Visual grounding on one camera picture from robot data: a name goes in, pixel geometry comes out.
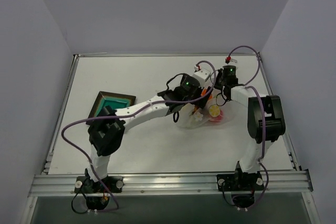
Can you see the aluminium front rail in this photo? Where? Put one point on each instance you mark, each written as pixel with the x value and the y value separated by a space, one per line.
pixel 280 181

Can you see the red fake apple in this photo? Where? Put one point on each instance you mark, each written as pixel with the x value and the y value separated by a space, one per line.
pixel 218 118

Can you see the teal rectangular tray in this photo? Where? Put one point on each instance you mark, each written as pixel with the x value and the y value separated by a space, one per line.
pixel 113 100

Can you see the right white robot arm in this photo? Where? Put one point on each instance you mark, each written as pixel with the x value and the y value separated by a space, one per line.
pixel 265 120

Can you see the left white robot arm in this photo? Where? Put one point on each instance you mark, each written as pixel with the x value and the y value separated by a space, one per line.
pixel 105 136

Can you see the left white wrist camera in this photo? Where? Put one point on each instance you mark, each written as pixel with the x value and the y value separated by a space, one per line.
pixel 201 74

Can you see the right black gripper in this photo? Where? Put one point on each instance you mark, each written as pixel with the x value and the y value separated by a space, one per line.
pixel 219 83

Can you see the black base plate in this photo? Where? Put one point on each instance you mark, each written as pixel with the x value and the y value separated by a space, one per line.
pixel 88 186
pixel 242 182

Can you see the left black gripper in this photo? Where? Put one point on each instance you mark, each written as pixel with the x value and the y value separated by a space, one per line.
pixel 202 100

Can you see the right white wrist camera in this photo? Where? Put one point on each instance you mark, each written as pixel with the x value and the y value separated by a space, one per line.
pixel 231 61

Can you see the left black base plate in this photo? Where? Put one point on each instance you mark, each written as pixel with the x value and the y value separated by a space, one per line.
pixel 88 186

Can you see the translucent plastic bag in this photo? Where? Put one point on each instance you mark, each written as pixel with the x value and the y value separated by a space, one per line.
pixel 192 117

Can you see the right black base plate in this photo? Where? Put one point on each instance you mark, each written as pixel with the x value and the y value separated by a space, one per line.
pixel 242 182

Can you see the orange fake fruit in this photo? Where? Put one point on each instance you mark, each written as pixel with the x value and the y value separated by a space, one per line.
pixel 206 95

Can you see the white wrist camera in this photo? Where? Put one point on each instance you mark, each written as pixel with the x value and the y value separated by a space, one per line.
pixel 231 61
pixel 201 74

